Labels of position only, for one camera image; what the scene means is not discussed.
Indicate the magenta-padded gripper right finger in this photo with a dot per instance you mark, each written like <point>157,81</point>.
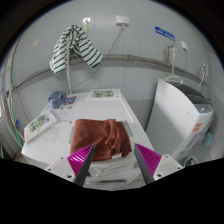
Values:
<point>150,161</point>

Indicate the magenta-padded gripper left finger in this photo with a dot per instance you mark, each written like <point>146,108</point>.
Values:
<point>78,161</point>

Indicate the brown towel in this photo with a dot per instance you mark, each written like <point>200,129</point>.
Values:
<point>96,136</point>

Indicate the white grey-lid washing machine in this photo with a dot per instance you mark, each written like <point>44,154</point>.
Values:
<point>173,116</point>

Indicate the printed paper leaflet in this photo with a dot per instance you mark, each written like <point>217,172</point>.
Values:
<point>65,110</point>

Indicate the large white picture booklet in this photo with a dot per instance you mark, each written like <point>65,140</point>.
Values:
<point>38,123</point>

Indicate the white flat-top washing machine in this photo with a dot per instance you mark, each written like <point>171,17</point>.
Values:
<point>100,108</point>

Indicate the crumpled blue cloth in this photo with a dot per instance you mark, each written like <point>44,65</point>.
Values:
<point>56,99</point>

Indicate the small white picture booklet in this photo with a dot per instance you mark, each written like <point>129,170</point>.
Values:
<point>103,94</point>

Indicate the white vertical pipe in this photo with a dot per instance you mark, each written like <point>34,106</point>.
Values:
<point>69,80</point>

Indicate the green white striped shirt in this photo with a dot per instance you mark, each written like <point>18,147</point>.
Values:
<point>85,46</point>

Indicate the grey horizontal wall pipe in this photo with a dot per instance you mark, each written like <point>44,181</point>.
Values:
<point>140,58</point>

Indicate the metal wall faucet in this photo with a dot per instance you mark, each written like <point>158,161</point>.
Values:
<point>172,60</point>

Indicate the beige wall sticker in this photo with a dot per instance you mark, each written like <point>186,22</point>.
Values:
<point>35,42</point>

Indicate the blue wall sign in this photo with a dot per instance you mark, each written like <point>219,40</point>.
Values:
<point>165,33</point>

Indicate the white wall socket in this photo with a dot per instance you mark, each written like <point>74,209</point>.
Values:
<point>122,21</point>

